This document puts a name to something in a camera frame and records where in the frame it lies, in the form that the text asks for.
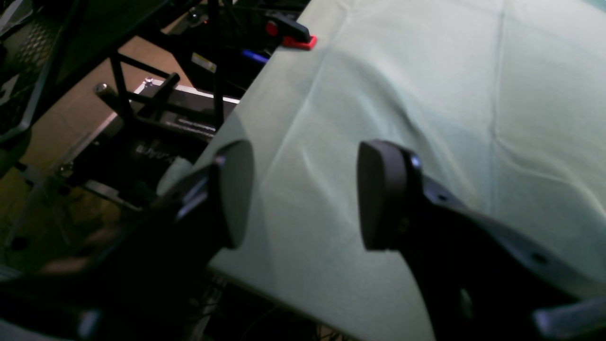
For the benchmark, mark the red clamp right edge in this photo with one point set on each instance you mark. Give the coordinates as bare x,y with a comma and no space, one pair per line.
289,32

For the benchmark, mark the grey-green table cloth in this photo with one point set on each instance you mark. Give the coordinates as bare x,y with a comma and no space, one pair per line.
504,101

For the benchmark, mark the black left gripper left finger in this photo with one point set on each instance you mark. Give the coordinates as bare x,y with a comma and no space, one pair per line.
132,281

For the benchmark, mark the black equipment case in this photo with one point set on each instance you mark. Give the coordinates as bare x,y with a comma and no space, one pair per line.
125,161

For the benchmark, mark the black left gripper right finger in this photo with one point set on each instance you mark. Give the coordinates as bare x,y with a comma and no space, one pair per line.
480,280

